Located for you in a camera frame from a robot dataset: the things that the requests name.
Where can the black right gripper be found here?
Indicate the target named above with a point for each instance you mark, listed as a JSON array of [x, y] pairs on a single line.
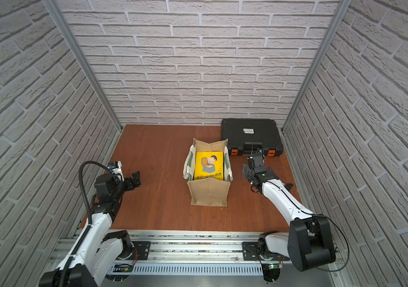
[[246, 171]]

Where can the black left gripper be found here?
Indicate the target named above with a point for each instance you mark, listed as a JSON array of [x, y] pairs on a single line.
[[129, 181]]

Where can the yellow cartoon cover book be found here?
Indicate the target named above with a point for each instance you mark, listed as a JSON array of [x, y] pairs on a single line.
[[209, 165]]

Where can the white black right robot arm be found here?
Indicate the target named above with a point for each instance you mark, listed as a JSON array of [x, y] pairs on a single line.
[[309, 243]]

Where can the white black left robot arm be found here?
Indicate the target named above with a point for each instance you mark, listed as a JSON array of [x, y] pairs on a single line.
[[95, 250]]

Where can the black plastic tool case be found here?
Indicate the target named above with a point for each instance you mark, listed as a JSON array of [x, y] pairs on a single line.
[[248, 136]]

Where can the small black clip object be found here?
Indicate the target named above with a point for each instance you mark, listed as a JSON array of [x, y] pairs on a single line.
[[288, 187]]

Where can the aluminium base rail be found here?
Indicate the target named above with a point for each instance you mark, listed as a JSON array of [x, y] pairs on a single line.
[[163, 252]]

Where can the aluminium frame post right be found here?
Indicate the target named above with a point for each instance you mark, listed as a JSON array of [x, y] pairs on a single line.
[[332, 29]]

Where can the aluminium frame post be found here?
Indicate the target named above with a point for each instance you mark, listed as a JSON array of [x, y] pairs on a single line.
[[71, 40], [332, 29]]

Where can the aluminium frame post left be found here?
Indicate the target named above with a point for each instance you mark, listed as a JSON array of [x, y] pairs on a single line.
[[71, 40]]

